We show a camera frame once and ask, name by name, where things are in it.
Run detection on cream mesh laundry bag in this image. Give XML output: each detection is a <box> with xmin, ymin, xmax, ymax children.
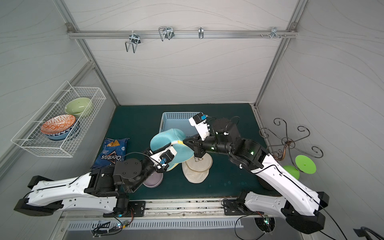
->
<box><xmin>182</xmin><ymin>153</ymin><xmax>213</xmax><ymax>184</ymax></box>

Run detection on teal mesh laundry bag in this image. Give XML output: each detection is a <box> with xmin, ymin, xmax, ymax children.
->
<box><xmin>150</xmin><ymin>129</ymin><xmax>194</xmax><ymax>172</ymax></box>

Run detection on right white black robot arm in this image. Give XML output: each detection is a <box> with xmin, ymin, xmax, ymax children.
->
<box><xmin>184</xmin><ymin>113</ymin><xmax>329</xmax><ymax>234</ymax></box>

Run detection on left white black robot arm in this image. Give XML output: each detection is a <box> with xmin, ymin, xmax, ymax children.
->
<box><xmin>14</xmin><ymin>147</ymin><xmax>177</xmax><ymax>218</ymax></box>

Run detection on blue snack bag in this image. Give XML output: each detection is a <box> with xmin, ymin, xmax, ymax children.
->
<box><xmin>91</xmin><ymin>138</ymin><xmax>129</xmax><ymax>169</ymax></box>

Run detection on lilac ceramic bowl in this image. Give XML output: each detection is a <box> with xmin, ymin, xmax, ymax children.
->
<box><xmin>143</xmin><ymin>172</ymin><xmax>164</xmax><ymax>188</ymax></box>

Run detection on light blue plastic basket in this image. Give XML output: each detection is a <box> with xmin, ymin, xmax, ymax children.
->
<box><xmin>159</xmin><ymin>112</ymin><xmax>198</xmax><ymax>138</ymax></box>

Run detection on dark green table mat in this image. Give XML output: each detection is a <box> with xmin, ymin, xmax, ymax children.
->
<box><xmin>105</xmin><ymin>104</ymin><xmax>266</xmax><ymax>200</ymax></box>

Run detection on black scrolled metal stand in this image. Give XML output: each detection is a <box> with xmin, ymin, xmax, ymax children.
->
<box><xmin>259</xmin><ymin>118</ymin><xmax>324</xmax><ymax>173</ymax></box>

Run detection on green ceramic bowl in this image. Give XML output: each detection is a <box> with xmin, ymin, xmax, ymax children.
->
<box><xmin>65</xmin><ymin>98</ymin><xmax>94</xmax><ymax>119</ymax></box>

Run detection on blue bowl under orange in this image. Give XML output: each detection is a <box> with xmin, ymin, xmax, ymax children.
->
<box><xmin>46</xmin><ymin>126</ymin><xmax>79</xmax><ymax>141</ymax></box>

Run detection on green round disc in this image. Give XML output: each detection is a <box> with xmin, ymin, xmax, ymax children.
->
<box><xmin>295</xmin><ymin>155</ymin><xmax>317</xmax><ymax>175</ymax></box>

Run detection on orange patterned bowl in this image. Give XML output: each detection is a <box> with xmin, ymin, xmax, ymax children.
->
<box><xmin>40</xmin><ymin>115</ymin><xmax>76</xmax><ymax>135</ymax></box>

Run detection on small metal hook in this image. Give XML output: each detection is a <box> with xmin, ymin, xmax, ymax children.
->
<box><xmin>198</xmin><ymin>27</ymin><xmax>204</xmax><ymax>39</ymax></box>

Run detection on middle metal hook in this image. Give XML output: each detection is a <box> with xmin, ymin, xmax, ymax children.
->
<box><xmin>158</xmin><ymin>27</ymin><xmax>175</xmax><ymax>42</ymax></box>

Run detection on left double metal hook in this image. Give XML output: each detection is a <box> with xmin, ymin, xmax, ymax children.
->
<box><xmin>125</xmin><ymin>32</ymin><xmax>141</xmax><ymax>53</ymax></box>

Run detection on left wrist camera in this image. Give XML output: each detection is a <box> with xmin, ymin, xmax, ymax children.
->
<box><xmin>156</xmin><ymin>145</ymin><xmax>177</xmax><ymax>163</ymax></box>

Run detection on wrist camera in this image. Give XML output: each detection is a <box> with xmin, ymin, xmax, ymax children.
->
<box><xmin>156</xmin><ymin>145</ymin><xmax>177</xmax><ymax>163</ymax></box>
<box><xmin>189</xmin><ymin>113</ymin><xmax>210</xmax><ymax>141</ymax></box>

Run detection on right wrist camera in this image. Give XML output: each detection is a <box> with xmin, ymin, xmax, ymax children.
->
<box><xmin>189</xmin><ymin>113</ymin><xmax>210</xmax><ymax>141</ymax></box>

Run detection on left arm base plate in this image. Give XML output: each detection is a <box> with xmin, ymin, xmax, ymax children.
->
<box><xmin>103</xmin><ymin>199</ymin><xmax>146</xmax><ymax>218</ymax></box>

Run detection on aluminium front rail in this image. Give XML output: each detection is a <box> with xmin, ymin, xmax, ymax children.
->
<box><xmin>59</xmin><ymin>196</ymin><xmax>286</xmax><ymax>221</ymax></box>

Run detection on aluminium rail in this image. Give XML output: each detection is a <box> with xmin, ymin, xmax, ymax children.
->
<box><xmin>59</xmin><ymin>196</ymin><xmax>286</xmax><ymax>221</ymax></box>
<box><xmin>68</xmin><ymin>29</ymin><xmax>299</xmax><ymax>40</ymax></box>

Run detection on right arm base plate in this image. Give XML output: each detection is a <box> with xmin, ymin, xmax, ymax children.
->
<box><xmin>221</xmin><ymin>199</ymin><xmax>249</xmax><ymax>216</ymax></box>

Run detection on white slotted cable duct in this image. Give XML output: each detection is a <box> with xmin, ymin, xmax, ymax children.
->
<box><xmin>67</xmin><ymin>218</ymin><xmax>244</xmax><ymax>231</ymax></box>

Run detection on white wire wall basket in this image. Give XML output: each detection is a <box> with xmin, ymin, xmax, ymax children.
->
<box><xmin>11</xmin><ymin>82</ymin><xmax>106</xmax><ymax>158</ymax></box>

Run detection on right metal hook bracket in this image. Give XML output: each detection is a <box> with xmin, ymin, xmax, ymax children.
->
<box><xmin>260</xmin><ymin>28</ymin><xmax>287</xmax><ymax>39</ymax></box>

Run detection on aluminium top rail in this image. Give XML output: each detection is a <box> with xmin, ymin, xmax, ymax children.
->
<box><xmin>68</xmin><ymin>29</ymin><xmax>299</xmax><ymax>40</ymax></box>

